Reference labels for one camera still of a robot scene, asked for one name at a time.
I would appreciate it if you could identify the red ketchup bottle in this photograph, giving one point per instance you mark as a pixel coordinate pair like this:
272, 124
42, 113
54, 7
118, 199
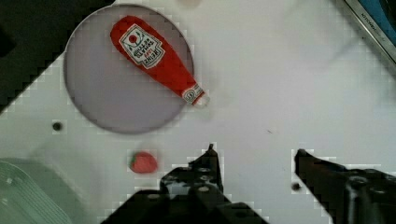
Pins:
149, 51

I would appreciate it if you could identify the green plastic colander basket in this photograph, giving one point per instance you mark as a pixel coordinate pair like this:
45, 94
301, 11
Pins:
32, 193

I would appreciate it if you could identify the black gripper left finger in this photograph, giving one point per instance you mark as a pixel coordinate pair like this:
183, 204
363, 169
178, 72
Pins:
187, 195

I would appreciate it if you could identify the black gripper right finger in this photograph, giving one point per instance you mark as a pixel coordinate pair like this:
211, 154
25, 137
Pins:
349, 196

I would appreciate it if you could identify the red toy strawberry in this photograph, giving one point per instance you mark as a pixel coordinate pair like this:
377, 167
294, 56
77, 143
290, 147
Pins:
143, 162

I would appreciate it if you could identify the black toaster oven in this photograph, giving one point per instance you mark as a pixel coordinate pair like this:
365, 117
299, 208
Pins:
377, 18

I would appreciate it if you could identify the round grey plate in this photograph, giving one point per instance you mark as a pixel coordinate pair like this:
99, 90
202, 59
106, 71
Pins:
110, 91

